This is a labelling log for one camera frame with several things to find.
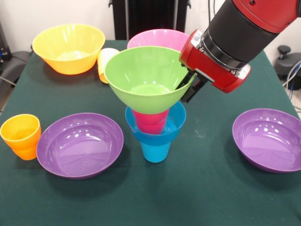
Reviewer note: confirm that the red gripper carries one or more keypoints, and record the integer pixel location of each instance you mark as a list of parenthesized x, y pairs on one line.
[(207, 66)]

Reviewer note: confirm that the green plastic bowl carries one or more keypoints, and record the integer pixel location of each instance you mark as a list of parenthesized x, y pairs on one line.
[(145, 101)]

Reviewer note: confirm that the red plastic cup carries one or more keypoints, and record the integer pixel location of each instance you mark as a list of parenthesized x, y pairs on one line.
[(150, 123)]

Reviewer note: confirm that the large pink plastic bowl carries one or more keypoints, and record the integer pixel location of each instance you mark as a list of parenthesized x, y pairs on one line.
[(160, 38)]

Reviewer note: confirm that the small blue plastic bowl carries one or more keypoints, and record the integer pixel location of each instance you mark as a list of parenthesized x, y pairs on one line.
[(155, 139)]

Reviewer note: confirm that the blue plastic cup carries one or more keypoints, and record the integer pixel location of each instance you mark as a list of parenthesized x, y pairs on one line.
[(155, 154)]

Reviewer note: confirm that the yellow orange plastic cup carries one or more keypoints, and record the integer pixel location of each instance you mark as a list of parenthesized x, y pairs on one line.
[(102, 61)]

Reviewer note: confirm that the shallow purple plastic bowl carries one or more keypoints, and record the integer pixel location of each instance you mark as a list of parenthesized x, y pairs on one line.
[(270, 148), (80, 155)]

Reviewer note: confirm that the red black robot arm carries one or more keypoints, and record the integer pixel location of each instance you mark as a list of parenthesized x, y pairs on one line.
[(247, 30)]

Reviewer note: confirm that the black stand with knob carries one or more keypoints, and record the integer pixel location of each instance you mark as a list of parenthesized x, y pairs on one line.
[(287, 63)]

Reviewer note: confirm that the dark green tablecloth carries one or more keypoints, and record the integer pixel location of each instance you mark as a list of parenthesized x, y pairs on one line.
[(178, 200)]

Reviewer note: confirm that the large orange plastic bowl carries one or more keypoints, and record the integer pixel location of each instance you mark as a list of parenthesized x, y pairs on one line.
[(68, 64)]

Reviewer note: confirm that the black grey chair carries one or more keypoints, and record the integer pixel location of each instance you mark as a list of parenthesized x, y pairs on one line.
[(14, 66)]

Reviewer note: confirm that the black equipment box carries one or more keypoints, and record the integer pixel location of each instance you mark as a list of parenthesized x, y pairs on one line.
[(3, 47)]

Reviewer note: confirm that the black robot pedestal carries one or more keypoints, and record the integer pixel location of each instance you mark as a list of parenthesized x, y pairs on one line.
[(150, 14)]

